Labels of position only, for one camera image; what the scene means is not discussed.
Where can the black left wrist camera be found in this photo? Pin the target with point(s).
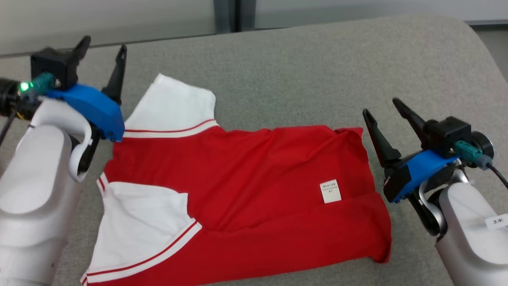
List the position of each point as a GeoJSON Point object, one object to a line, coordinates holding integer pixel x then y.
{"type": "Point", "coordinates": [55, 65]}

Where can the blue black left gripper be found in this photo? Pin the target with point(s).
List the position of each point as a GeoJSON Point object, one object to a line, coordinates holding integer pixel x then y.
{"type": "Point", "coordinates": [99, 109]}

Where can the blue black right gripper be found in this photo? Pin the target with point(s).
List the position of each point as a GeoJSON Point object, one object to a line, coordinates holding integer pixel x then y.
{"type": "Point", "coordinates": [408, 174]}

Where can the red white jersey shirt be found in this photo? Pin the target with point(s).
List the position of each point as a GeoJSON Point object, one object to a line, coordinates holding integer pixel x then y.
{"type": "Point", "coordinates": [258, 178]}

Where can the grey partition post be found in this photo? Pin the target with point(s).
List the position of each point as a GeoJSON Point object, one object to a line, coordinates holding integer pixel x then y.
{"type": "Point", "coordinates": [234, 16]}

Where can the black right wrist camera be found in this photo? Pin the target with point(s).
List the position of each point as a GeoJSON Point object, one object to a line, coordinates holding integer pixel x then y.
{"type": "Point", "coordinates": [448, 133]}

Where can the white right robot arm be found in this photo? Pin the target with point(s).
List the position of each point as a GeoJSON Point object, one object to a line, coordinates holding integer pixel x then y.
{"type": "Point", "coordinates": [472, 230]}

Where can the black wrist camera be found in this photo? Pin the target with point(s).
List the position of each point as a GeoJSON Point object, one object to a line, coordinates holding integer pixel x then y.
{"type": "Point", "coordinates": [448, 133]}
{"type": "Point", "coordinates": [55, 65]}

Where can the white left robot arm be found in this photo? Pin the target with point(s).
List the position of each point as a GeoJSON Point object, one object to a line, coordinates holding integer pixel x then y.
{"type": "Point", "coordinates": [35, 198]}

